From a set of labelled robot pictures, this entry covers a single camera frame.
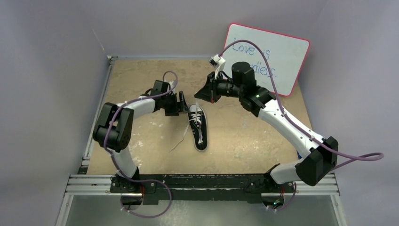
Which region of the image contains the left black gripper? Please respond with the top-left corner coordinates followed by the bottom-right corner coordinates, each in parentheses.
top-left (161, 91), bottom-right (189, 116)

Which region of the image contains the white shoelace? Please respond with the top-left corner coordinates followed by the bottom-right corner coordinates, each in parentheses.
top-left (168, 106), bottom-right (205, 153)

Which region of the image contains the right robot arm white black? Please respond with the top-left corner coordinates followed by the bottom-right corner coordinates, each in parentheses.
top-left (194, 62), bottom-right (338, 192)

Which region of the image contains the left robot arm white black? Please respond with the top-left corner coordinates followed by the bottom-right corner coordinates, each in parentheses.
top-left (92, 80), bottom-right (188, 193)

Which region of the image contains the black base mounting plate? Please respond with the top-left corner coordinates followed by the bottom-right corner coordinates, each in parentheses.
top-left (110, 173), bottom-right (294, 206)

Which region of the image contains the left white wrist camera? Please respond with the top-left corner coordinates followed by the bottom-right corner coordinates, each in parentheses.
top-left (169, 81), bottom-right (176, 94)

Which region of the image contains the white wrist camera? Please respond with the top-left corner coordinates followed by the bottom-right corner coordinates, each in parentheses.
top-left (169, 81), bottom-right (176, 94)
top-left (209, 55), bottom-right (226, 78)

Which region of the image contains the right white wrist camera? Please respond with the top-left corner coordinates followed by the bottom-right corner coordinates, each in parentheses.
top-left (209, 55), bottom-right (226, 78)

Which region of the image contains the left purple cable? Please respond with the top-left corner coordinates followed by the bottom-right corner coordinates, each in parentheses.
top-left (103, 71), bottom-right (179, 219)

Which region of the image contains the purple cable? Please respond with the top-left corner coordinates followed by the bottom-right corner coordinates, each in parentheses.
top-left (219, 40), bottom-right (384, 213)
top-left (103, 71), bottom-right (179, 219)

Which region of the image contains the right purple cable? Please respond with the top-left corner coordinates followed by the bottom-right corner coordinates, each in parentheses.
top-left (219, 40), bottom-right (384, 213)

